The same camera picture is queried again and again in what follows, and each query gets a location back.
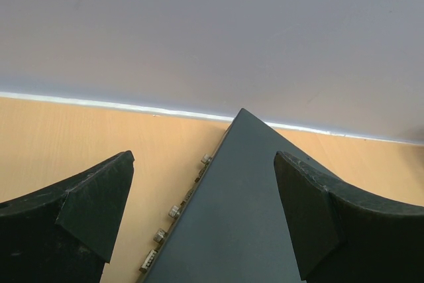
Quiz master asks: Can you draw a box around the dark blue network switch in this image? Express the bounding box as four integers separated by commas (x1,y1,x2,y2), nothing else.
137,107,348,283

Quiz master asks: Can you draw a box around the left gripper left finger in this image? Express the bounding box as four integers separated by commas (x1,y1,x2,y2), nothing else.
1,150,134,282

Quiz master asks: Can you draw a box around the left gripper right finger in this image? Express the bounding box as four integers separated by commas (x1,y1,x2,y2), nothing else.
274,152,423,282

